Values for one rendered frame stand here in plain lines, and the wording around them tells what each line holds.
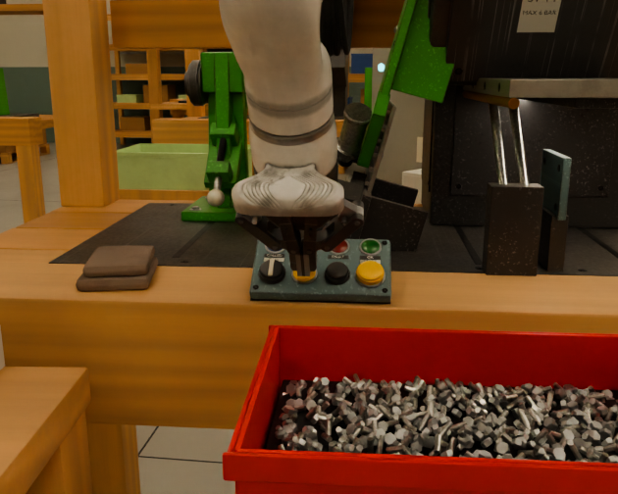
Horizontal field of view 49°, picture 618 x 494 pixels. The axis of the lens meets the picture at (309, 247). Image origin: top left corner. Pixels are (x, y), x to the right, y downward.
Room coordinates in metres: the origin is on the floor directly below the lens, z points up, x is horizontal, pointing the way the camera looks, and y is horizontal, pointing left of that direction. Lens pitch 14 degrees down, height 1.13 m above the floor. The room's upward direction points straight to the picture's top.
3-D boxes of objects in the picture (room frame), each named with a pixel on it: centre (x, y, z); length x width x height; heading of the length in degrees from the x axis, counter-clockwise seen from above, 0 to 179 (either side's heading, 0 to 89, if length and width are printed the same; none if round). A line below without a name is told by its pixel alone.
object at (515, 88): (0.90, -0.30, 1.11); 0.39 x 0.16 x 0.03; 175
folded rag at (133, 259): (0.76, 0.22, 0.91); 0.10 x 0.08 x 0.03; 6
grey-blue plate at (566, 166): (0.84, -0.31, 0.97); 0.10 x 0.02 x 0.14; 175
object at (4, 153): (9.41, 4.26, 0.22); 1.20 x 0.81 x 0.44; 175
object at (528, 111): (1.13, -0.35, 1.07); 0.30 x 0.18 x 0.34; 85
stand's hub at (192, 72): (1.16, 0.19, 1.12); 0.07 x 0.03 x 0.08; 175
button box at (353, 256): (0.72, -0.02, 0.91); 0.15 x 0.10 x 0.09; 85
